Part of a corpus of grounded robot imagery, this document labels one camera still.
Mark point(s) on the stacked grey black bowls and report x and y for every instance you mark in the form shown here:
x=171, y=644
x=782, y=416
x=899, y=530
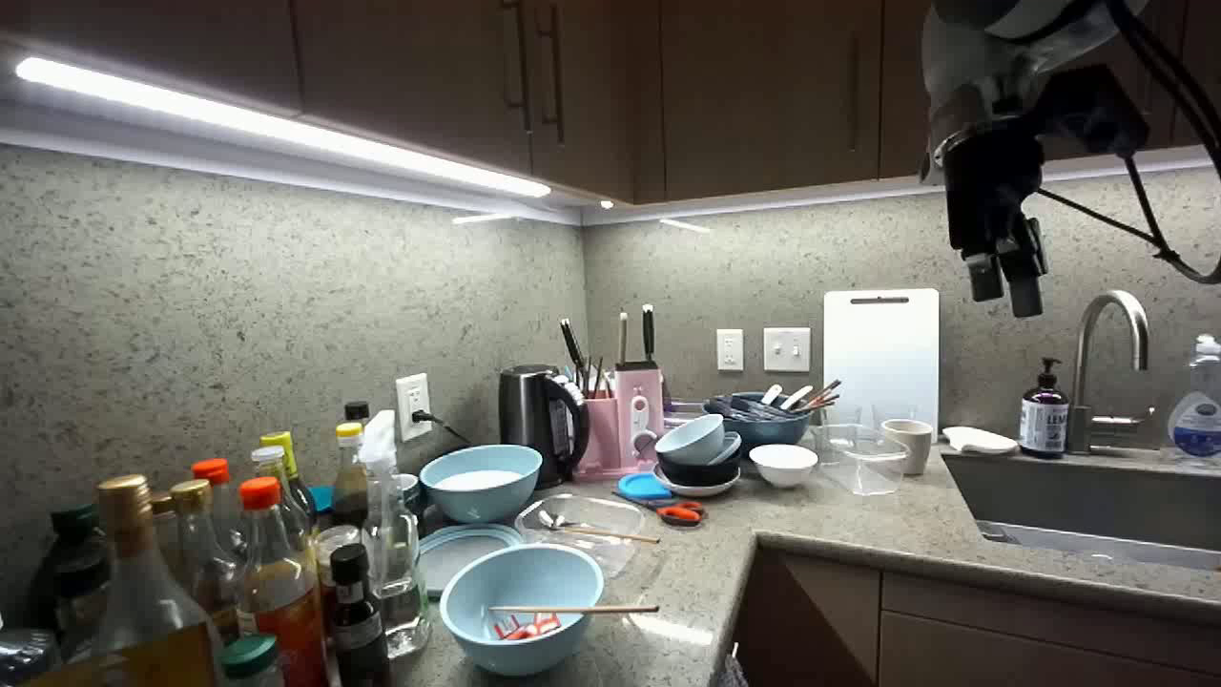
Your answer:
x=698, y=455

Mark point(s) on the white ceramic cup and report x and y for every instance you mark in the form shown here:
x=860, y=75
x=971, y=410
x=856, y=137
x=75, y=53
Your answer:
x=913, y=436

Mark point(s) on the clear blue spray bottle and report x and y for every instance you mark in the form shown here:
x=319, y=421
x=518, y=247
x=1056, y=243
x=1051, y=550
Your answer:
x=1197, y=416

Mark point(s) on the light blue bowl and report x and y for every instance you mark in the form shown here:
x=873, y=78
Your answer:
x=481, y=483
x=519, y=613

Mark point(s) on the red cap sauce bottle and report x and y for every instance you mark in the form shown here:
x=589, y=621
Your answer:
x=280, y=589

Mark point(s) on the chrome sink faucet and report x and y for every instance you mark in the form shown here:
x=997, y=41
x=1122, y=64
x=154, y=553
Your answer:
x=1110, y=349

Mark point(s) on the small white bowl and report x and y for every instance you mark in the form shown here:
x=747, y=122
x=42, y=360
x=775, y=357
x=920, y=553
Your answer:
x=782, y=462

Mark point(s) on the dark blue utensil bowl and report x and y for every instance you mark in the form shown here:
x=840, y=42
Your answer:
x=762, y=421

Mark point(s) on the clear glass container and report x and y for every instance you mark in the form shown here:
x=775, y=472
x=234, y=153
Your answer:
x=598, y=513

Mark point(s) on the pink knife block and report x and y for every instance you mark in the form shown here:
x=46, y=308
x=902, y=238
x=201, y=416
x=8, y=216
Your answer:
x=623, y=410

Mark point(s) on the small dark sauce bottle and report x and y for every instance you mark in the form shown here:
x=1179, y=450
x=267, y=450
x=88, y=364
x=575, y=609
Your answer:
x=356, y=627

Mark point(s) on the white wall outlet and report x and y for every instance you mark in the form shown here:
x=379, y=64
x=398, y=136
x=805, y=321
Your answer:
x=415, y=404

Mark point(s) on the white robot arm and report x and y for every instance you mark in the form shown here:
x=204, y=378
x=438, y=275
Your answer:
x=1002, y=80

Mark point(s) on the dark soap dispenser bottle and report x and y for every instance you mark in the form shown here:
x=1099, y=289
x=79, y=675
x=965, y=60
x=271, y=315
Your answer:
x=1042, y=416

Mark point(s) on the blue silicone lid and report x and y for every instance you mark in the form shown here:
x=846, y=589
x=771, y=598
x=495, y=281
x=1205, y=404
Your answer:
x=642, y=488

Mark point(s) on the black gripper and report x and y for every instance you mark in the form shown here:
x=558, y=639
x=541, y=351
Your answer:
x=985, y=184

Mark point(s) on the light blue front bowl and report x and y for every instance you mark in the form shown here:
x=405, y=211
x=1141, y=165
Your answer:
x=519, y=613

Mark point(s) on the yellow cap bottle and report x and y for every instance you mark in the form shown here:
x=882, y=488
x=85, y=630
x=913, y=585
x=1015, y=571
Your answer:
x=347, y=488

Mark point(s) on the clear plastic cup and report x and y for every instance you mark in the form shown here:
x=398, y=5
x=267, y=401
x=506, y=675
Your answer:
x=856, y=455

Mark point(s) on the gold cap oil bottle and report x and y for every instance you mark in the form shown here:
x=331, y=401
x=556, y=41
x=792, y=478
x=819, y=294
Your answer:
x=151, y=635

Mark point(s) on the white light switch plate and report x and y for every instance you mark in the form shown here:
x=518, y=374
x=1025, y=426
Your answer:
x=782, y=349

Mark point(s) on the black electric kettle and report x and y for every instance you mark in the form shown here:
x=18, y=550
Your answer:
x=544, y=410

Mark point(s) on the light blue rear bowl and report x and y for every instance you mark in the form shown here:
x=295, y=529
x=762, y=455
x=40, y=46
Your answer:
x=481, y=483

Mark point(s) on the light blue plate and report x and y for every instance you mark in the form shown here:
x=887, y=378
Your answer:
x=450, y=547

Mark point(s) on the under cabinet light strip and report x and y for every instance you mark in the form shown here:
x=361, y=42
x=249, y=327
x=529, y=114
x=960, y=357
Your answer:
x=271, y=127

